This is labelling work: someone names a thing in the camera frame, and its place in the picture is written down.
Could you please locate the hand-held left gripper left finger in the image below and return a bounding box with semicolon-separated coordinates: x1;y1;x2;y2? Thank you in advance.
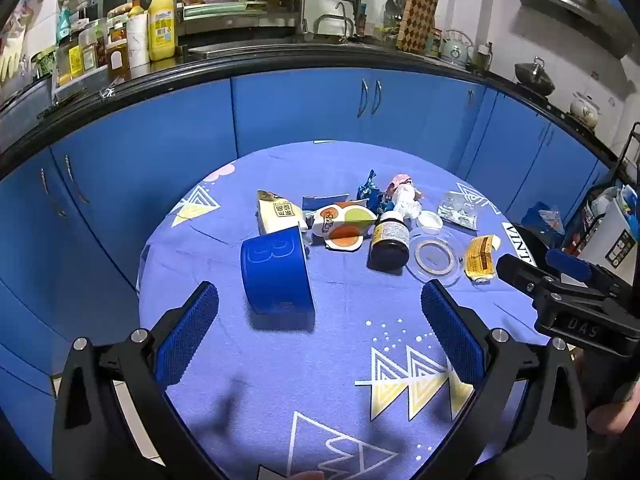
52;281;221;480

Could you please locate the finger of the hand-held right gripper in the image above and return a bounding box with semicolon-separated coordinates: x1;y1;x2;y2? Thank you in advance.
545;248;622;292
496;254;562;307

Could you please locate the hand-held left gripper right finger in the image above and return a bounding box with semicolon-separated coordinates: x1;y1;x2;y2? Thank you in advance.
420;279;588;480

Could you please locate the pink wrapper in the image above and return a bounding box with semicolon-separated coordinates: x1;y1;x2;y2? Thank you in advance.
385;174;426;201

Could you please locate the blue foil wrapper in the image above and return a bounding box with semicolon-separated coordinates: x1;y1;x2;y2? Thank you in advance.
356;169;388;211

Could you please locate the blue and white carton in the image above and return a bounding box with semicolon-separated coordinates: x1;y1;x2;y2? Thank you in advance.
301;192;351;216

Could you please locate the person's right hand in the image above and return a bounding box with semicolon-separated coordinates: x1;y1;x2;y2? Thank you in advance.
587;400;632;435

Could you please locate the yellow wrapper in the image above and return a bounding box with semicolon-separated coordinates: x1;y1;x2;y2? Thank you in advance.
464;234;502;282

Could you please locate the blue bag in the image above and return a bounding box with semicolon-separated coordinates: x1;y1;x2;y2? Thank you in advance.
522;202;566;241

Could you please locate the white printed box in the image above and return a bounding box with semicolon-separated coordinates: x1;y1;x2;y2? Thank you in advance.
582;200;640;273

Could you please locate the clear plastic lid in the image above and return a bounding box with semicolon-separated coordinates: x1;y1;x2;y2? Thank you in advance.
405;232;465;287

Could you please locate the silver foil packet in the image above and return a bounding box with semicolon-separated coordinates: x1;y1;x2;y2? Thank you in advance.
437;191;478;231

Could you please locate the blue plastic cup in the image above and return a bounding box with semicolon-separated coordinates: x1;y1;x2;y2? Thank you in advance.
240;225;316;317

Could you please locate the blue printed tablecloth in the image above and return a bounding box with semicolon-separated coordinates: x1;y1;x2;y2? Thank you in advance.
136;141;551;480

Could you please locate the dark glass bottle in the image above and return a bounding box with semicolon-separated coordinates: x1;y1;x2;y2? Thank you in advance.
368;210;411;272

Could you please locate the cream snack packet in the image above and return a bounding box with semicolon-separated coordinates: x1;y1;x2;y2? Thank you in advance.
256;190;308;236

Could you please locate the white orange green wrapper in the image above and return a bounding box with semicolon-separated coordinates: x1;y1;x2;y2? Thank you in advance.
307;200;378;251

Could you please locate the white ceramic pot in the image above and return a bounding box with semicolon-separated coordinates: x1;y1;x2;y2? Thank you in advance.
570;92;601;128

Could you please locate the wok with lid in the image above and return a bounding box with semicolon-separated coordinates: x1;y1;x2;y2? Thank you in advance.
515;56;557;97

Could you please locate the pale green kettle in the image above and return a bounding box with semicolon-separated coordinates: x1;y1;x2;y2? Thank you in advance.
440;30;473;66

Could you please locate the blue kitchen cabinet unit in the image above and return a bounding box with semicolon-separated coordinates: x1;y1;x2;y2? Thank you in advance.
0;40;623;411

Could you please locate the checkered cutting board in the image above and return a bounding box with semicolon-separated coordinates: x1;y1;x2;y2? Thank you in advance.
397;0;439;53

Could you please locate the amber jar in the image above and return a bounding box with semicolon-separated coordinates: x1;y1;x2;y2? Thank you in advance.
106;27;132;81

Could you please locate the clear jar with yellow label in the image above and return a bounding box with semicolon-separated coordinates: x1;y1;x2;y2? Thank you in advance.
67;35;98;78

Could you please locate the white paper roll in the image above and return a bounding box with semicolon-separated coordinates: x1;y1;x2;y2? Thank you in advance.
126;14;151;67

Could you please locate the yellow detergent bottle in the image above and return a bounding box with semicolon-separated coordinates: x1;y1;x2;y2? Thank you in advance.
148;0;178;62

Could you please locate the metal faucet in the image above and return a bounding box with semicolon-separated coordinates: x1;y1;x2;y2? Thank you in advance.
315;2;355;38

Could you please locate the green dish tray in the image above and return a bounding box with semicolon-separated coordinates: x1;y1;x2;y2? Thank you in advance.
182;2;268;21

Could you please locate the black wire rack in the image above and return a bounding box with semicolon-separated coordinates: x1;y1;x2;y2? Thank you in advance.
570;122;640;261

